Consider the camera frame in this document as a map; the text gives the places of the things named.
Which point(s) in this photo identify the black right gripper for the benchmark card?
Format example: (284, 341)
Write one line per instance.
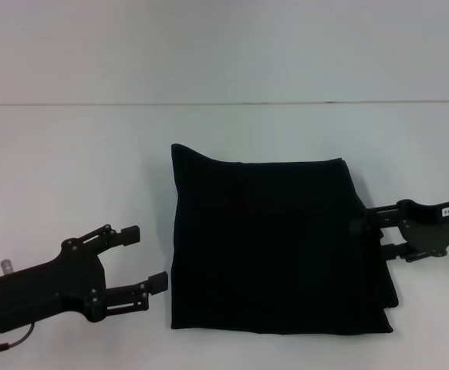
(433, 227)

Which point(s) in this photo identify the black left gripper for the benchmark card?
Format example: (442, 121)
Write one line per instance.
(55, 285)

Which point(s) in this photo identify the black t-shirt with FREE print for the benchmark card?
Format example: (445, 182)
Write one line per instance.
(278, 239)

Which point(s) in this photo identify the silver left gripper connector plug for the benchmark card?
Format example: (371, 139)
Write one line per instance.
(7, 268)

